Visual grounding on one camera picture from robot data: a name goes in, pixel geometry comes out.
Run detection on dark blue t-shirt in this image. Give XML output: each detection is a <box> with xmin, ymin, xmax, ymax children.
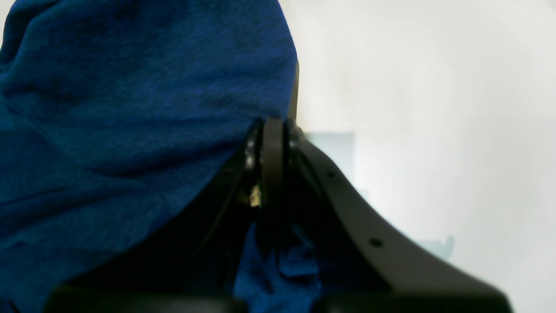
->
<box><xmin>0</xmin><ymin>0</ymin><xmax>322</xmax><ymax>313</ymax></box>

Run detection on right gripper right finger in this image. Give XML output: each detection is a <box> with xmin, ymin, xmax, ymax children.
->
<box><xmin>285</xmin><ymin>122</ymin><xmax>512</xmax><ymax>313</ymax></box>

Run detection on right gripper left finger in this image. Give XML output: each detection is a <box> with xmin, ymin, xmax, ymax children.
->
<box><xmin>46</xmin><ymin>118</ymin><xmax>285</xmax><ymax>313</ymax></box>

